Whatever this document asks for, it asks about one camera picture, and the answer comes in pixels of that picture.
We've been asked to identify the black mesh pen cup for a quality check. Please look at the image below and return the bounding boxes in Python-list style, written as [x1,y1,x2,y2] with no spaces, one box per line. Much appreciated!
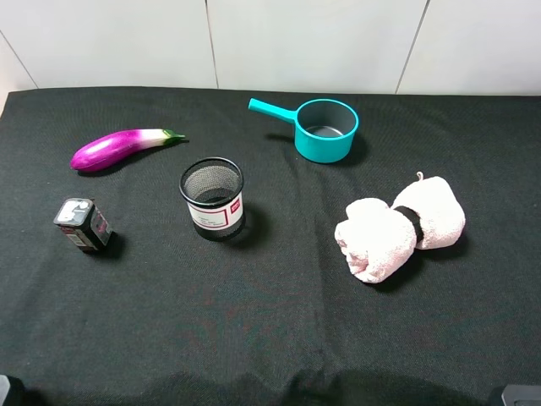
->
[179,156,245,242]

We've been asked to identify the grey object bottom right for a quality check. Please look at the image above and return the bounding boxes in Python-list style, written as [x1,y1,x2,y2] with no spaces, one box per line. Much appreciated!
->
[501,385,541,406]

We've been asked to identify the grey object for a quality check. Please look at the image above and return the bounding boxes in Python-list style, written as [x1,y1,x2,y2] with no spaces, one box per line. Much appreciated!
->
[501,385,541,406]
[0,375,11,406]

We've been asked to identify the grey object bottom left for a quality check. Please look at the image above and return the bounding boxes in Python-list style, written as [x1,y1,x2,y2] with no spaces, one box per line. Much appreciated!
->
[0,375,11,406]

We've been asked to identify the teal saucepan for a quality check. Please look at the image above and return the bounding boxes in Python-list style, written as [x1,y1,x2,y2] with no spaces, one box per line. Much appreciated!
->
[249,98,360,164]

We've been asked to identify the rolled pink towel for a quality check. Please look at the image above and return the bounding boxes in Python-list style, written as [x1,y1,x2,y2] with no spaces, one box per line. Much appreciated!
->
[335,172,466,284]

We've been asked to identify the black tablecloth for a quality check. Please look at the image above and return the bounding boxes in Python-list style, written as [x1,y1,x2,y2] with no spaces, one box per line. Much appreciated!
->
[1,88,540,405]

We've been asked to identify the black band on towel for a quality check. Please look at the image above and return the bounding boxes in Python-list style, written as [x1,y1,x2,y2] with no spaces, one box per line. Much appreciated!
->
[394,206,424,243]

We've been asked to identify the purple toy eggplant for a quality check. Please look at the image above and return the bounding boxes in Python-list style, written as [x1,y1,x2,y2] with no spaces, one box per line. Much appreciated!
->
[70,129,187,173]

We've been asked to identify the small black box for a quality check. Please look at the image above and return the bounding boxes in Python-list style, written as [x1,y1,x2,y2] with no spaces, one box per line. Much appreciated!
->
[53,198,112,253]

